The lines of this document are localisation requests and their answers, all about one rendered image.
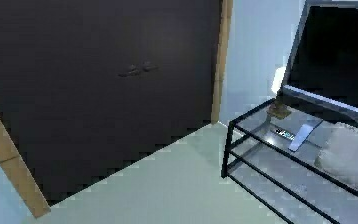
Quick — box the dark brown double door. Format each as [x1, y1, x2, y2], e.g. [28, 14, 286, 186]
[0, 0, 235, 219]

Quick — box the white lamp with brass base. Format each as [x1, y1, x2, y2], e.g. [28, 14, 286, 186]
[266, 65, 293, 120]

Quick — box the grey flat phone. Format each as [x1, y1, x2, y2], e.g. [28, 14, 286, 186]
[288, 123, 313, 152]

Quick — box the black television set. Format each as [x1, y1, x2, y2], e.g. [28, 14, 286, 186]
[282, 0, 358, 130]

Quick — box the pale grey cushion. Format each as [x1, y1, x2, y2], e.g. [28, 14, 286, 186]
[314, 122, 358, 194]

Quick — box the black frame glass table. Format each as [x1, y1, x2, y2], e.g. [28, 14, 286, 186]
[220, 97, 358, 224]

